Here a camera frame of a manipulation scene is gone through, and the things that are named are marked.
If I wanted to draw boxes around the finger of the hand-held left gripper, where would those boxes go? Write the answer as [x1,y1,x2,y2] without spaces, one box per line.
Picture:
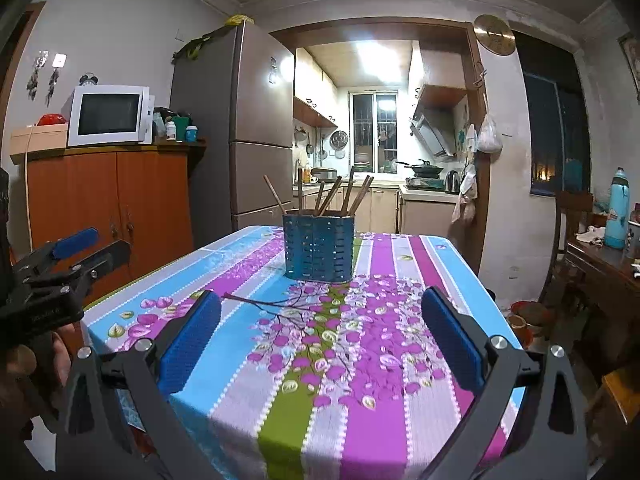
[15,227,100,269]
[25,238,132,302]

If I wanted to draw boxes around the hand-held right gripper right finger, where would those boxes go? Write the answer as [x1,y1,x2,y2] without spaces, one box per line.
[420,286,588,480]

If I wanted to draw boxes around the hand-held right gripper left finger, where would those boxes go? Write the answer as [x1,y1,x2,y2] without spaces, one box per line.
[56,289,223,480]

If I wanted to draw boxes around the blue perforated utensil holder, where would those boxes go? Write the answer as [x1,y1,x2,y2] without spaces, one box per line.
[282,212,356,282]

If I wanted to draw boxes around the set of wooden chopsticks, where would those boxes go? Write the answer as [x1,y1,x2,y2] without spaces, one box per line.
[263,167,375,217]

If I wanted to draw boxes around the person's left hand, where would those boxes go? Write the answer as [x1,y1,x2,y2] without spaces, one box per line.
[0,330,72,412]

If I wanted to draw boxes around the orange wooden cabinet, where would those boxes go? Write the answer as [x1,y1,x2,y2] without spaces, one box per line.
[12,140,207,307]

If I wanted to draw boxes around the red floor basin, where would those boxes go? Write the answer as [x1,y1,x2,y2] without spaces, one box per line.
[506,301,554,347]

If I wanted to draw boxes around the floral striped tablecloth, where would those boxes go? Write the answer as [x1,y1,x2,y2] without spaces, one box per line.
[82,225,527,480]

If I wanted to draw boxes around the beige cardboard box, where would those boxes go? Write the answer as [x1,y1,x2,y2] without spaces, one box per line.
[10,123,70,151]

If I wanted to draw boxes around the white microwave oven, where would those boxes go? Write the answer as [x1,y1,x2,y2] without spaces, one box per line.
[67,85,155,149]

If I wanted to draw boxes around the kitchen base cabinets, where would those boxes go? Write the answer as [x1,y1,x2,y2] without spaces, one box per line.
[294,185,459,237]

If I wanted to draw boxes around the hanging towels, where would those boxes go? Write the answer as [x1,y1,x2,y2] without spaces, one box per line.
[451,124,479,224]

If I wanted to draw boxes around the gas stove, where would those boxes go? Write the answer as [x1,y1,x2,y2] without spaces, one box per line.
[403,176,446,191]

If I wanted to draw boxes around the wooden chair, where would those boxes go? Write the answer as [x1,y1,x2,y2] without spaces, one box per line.
[544,189,597,307]

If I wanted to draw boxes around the dark wooden dining table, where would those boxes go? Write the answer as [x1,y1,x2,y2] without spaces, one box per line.
[564,229,640,363]

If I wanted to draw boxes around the white cloth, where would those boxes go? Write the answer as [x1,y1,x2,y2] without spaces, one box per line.
[574,225,609,246]

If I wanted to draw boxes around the black wok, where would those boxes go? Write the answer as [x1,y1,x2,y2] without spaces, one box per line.
[394,158,445,176]

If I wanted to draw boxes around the orange stool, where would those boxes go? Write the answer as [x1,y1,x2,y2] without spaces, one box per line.
[584,364,640,462]

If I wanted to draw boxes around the brown door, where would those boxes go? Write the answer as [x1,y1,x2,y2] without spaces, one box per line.
[0,0,47,113]

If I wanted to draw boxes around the grey refrigerator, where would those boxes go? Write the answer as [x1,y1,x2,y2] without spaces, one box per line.
[169,20,296,252]

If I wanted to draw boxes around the white plastic bag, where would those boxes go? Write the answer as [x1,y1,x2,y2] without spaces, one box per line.
[477,113,504,155]

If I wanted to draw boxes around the blue thermos bottle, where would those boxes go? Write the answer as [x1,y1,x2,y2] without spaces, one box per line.
[603,167,630,250]

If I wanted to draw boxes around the steel range hood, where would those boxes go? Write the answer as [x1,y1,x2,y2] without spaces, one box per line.
[409,84,469,159]

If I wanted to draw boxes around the kitchen window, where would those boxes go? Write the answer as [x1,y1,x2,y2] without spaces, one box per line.
[349,90,399,174]

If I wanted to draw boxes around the green cloth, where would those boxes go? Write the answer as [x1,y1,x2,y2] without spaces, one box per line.
[172,27,232,64]

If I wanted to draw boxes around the dark barred window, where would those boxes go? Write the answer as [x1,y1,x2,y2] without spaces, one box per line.
[514,32,592,197]

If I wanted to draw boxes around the ceiling light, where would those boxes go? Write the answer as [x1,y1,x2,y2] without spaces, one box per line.
[354,39,401,74]

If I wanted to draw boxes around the framed picture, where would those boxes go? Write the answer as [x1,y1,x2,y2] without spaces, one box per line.
[617,32,640,102]

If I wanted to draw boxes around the wooden door frame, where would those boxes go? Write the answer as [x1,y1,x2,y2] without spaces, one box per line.
[269,17,494,277]

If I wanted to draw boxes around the kitchen wall cabinets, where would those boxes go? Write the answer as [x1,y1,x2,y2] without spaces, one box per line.
[292,49,339,129]

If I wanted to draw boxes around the round gold wall plate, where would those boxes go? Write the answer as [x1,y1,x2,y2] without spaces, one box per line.
[472,13,516,56]

